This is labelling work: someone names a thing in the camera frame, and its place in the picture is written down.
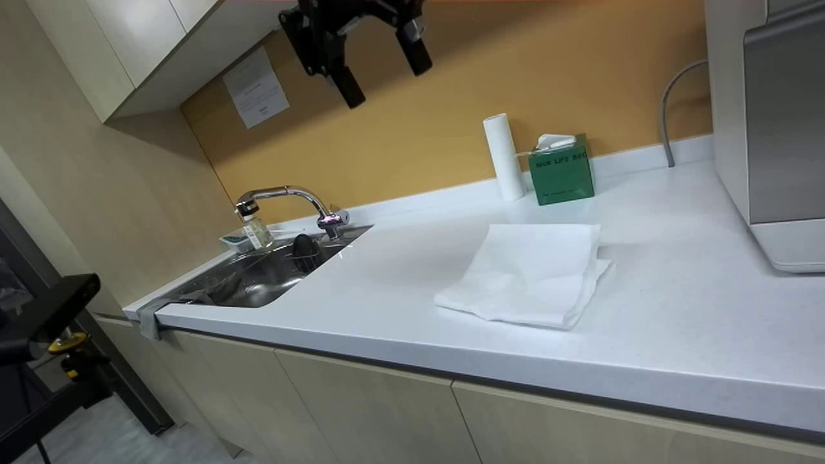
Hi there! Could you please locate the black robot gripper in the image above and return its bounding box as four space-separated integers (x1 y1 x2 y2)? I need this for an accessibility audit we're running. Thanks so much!
276 0 436 111

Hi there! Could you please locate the white cloth towel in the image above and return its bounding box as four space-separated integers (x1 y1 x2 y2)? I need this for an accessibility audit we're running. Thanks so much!
433 221 616 332

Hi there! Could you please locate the chrome kitchen faucet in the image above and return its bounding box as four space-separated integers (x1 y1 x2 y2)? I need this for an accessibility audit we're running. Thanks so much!
232 184 351 253

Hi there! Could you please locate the white paper notice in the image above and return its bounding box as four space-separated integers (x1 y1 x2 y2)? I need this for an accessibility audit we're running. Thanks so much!
222 43 294 131

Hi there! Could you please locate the white paper towel roll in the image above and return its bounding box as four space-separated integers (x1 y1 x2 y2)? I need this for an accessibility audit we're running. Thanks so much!
481 111 528 206

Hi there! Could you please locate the white tissue in box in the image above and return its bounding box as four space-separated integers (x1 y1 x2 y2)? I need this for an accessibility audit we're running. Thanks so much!
534 131 579 155

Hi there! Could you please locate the black item in sink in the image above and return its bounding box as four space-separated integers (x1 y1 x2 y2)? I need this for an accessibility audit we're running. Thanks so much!
291 233 329 266

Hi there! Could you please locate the green tissue box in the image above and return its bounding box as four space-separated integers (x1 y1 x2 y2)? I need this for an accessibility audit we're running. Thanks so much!
526 135 599 208

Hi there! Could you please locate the stainless steel sink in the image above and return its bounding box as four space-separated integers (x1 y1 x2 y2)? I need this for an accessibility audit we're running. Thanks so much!
152 221 374 312

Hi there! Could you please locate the beige base cabinet door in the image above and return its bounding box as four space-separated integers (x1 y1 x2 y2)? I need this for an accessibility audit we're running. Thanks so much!
160 329 340 464
274 345 486 464
448 380 825 464

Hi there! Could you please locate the silver water dispenser machine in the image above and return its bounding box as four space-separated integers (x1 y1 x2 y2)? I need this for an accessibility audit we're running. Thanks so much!
705 0 825 279

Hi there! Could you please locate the yellow clamp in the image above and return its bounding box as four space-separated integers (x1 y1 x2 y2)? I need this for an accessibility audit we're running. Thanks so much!
48 329 91 381

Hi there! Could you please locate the black equipment cart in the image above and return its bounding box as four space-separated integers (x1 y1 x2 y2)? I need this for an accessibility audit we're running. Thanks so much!
0 270 118 464

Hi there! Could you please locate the cream wall cabinet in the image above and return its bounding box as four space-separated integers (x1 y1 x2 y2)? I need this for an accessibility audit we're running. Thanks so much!
23 0 300 123

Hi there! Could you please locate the grey curved hose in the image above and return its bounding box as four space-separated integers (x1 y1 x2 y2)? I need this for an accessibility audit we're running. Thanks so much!
659 56 711 169

